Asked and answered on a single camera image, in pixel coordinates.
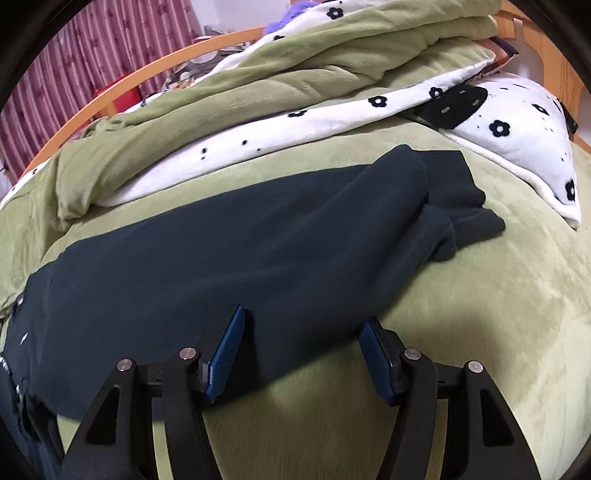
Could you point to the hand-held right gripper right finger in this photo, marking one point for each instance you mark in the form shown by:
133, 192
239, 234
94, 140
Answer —
375, 362

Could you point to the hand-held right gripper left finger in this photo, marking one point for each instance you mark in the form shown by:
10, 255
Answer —
226, 355

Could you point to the dark teal garment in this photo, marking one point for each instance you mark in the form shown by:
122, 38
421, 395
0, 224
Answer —
231, 249

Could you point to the green bed sheet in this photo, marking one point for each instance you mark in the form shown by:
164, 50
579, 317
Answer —
508, 300

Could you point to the green white flower print quilt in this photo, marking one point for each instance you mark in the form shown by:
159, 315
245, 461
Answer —
277, 92

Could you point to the white flower print pillow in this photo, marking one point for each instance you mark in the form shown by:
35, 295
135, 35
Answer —
521, 134

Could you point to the red object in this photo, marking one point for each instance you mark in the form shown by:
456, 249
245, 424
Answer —
121, 94

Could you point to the pile of small items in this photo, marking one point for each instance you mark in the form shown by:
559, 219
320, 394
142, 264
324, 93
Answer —
198, 64

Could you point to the pink striped curtain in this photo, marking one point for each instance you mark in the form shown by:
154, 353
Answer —
69, 69

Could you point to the dark patterned cushion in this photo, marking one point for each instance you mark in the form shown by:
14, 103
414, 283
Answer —
498, 53

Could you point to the purple plush cloth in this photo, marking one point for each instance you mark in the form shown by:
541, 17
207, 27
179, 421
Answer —
288, 16

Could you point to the wooden headboard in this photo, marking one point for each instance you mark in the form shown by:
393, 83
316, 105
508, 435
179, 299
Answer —
563, 69

